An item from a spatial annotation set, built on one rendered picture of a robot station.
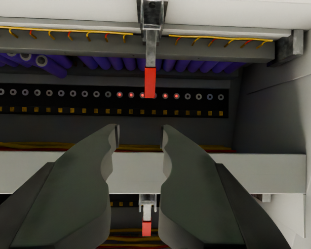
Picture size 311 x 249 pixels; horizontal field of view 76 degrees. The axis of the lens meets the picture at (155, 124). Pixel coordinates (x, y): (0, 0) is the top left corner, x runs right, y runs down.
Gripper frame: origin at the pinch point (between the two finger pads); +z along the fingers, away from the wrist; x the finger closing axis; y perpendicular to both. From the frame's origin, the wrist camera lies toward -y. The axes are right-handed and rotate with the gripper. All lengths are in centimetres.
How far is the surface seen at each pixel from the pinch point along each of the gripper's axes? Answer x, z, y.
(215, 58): 9.1, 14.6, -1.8
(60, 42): -9.7, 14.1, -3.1
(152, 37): 0.9, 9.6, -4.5
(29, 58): -14.9, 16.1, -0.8
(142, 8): -0.1, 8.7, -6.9
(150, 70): 0.8, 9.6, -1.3
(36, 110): -18.7, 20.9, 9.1
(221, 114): 14.1, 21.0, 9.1
